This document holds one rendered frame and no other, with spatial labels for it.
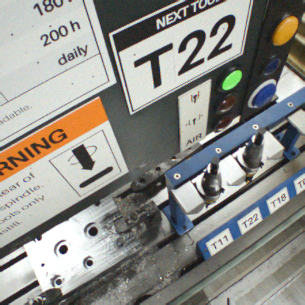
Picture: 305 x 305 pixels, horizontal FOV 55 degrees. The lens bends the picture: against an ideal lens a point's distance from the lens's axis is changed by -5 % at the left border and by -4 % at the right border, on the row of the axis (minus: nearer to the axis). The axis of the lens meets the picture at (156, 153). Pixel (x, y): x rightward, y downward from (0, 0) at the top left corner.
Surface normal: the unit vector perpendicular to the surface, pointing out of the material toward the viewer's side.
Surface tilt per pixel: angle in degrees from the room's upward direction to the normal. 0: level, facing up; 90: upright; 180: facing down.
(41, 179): 90
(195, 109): 90
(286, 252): 8
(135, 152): 90
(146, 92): 90
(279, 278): 7
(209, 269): 0
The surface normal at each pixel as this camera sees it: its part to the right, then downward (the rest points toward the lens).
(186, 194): -0.09, -0.47
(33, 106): 0.53, 0.73
